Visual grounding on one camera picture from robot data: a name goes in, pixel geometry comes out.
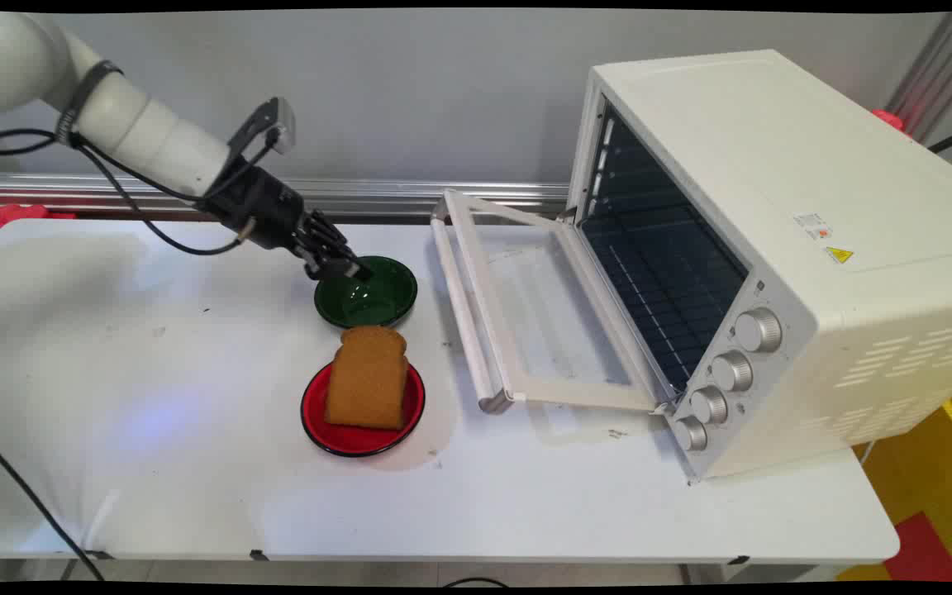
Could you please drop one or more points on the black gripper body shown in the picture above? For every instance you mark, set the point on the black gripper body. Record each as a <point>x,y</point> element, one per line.
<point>265,208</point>

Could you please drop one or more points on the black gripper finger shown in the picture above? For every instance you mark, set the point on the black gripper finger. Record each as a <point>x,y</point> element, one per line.
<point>334,240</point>
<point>335,266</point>

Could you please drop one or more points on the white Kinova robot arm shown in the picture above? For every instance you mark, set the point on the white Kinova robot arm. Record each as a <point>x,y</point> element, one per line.
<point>125,116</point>

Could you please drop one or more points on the dark green bowl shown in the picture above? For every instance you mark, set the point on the dark green bowl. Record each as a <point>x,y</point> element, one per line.
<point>367,292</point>

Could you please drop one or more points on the brown toast slice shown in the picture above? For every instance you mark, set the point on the brown toast slice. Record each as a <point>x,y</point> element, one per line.
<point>368,376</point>

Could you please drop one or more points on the red plate with black rim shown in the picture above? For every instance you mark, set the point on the red plate with black rim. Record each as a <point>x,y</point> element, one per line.
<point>356,434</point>

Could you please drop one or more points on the toaster oven glass door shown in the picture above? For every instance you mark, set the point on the toaster oven glass door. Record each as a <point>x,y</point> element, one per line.
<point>542,310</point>

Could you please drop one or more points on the red cloth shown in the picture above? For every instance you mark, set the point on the red cloth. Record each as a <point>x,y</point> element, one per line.
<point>5,221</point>

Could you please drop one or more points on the silver oven knob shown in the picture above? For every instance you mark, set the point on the silver oven knob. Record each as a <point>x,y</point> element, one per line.
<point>709,405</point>
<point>691,433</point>
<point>758,330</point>
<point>732,371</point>

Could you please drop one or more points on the white toaster oven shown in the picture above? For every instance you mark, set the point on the white toaster oven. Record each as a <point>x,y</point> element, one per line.
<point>782,256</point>

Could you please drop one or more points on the red plastic object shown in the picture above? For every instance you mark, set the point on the red plastic object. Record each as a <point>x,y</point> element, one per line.
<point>889,120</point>

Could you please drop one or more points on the aluminium frame rail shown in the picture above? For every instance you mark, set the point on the aluminium frame rail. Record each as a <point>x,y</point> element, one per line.
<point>195,197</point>

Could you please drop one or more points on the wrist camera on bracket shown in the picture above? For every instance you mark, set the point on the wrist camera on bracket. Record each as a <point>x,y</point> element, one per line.
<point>268,124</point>

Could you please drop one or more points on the aluminium frame post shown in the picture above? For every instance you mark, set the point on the aluminium frame post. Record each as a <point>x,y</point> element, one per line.
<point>939,70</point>

